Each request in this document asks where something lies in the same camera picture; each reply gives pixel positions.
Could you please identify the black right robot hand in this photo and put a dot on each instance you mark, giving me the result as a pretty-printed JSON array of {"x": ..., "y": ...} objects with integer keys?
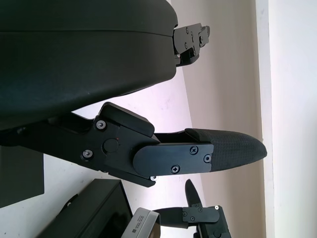
[{"x": 205, "y": 218}]

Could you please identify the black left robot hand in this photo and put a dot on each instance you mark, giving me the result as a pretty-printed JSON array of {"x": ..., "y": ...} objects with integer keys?
[{"x": 74, "y": 62}]

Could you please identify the silver depth camera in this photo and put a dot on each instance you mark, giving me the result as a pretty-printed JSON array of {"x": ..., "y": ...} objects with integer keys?
[{"x": 143, "y": 223}]

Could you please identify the black RealSense box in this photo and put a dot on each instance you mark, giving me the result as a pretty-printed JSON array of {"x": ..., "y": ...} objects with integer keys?
[{"x": 21, "y": 178}]

